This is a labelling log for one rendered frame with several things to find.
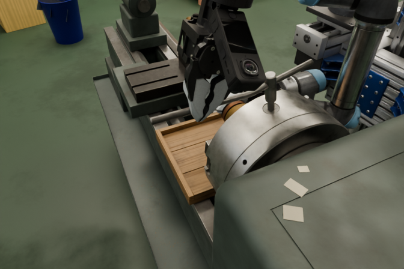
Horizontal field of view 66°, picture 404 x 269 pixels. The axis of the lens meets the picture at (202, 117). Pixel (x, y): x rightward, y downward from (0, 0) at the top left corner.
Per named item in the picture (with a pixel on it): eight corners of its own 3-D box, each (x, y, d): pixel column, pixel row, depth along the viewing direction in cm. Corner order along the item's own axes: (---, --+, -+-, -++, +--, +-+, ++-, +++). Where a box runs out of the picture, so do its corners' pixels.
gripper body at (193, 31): (214, 55, 54) (234, -17, 47) (239, 80, 48) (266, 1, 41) (174, 54, 50) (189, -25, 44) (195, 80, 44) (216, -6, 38)
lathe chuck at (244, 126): (331, 177, 84) (350, 89, 62) (229, 233, 78) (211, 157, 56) (309, 155, 90) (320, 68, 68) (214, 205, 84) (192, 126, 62)
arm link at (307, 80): (324, 98, 98) (331, 75, 92) (295, 106, 94) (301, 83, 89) (308, 85, 103) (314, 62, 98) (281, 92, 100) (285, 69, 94)
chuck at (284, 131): (340, 187, 81) (364, 98, 60) (236, 245, 75) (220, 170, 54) (331, 177, 84) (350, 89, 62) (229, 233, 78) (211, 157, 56)
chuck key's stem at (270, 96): (272, 113, 65) (271, 69, 57) (279, 119, 64) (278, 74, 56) (263, 117, 65) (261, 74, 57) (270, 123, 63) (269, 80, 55)
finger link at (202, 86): (187, 105, 56) (199, 59, 51) (201, 125, 52) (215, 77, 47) (171, 106, 54) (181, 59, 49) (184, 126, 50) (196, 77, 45)
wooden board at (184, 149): (293, 165, 99) (295, 157, 96) (189, 205, 87) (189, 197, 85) (244, 111, 120) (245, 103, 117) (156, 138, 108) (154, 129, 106)
